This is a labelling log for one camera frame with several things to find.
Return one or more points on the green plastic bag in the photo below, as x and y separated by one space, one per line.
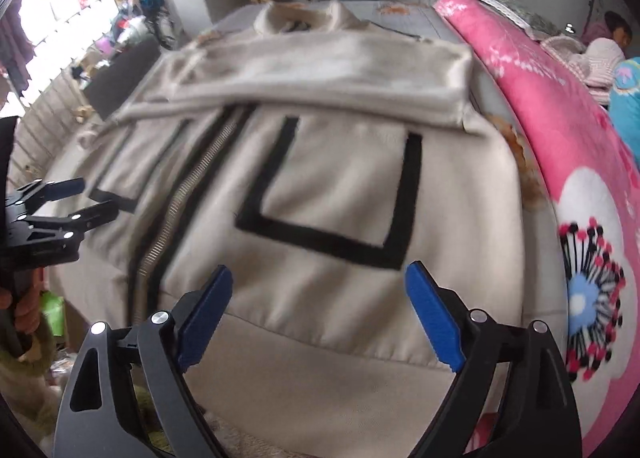
54 313

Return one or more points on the grey patterned pillow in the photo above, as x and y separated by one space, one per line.
525 16

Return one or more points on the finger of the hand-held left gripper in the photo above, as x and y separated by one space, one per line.
92 215
62 188

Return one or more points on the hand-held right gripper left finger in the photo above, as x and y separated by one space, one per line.
205 318

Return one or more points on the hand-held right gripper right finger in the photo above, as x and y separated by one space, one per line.
432 318

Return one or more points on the pink checked cloth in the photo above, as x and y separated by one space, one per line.
585 61

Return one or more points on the dark grey board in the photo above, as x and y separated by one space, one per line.
120 78

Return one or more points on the small blue bicycle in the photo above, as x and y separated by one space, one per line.
155 13

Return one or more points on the person's left hand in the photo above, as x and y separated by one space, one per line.
30 320

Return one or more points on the beige zip jacket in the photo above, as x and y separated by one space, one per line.
325 188

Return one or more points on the metal railing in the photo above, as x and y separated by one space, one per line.
45 98

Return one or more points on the pink floral blanket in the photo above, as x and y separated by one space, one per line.
550 128

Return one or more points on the blue cartoon quilt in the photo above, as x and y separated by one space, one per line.
625 103

